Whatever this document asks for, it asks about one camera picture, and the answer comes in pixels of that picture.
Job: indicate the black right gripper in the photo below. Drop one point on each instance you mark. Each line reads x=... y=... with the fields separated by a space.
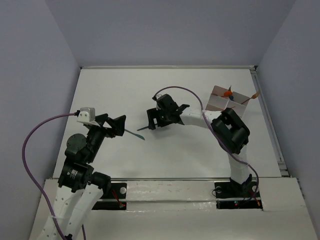
x=153 y=113

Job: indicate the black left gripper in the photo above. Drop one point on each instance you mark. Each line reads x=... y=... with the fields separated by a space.
x=106 y=125

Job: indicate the teal plastic knife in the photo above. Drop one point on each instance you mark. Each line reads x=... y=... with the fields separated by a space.
x=135 y=134

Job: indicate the orange plastic spoon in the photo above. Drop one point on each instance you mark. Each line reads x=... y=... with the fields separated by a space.
x=226 y=94

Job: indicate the copper fork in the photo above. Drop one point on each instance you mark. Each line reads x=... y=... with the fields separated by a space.
x=254 y=96

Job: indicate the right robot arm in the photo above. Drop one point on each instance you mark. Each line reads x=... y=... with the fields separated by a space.
x=230 y=131

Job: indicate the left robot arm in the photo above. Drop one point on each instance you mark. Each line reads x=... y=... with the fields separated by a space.
x=79 y=186

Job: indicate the white divided utensil container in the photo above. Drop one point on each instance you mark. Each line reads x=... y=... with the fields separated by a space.
x=217 y=103

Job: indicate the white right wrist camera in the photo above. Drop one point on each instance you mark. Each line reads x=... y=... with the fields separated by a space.
x=160 y=101

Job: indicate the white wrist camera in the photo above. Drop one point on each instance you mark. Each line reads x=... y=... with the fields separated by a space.
x=86 y=115
x=160 y=101

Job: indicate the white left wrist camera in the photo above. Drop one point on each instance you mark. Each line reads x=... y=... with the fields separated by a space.
x=86 y=115

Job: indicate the aluminium table edge rail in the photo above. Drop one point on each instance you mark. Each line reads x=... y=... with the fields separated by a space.
x=223 y=67

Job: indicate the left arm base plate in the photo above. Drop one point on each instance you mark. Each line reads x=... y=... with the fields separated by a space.
x=114 y=200

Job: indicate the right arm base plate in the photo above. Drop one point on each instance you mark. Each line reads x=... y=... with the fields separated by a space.
x=229 y=198

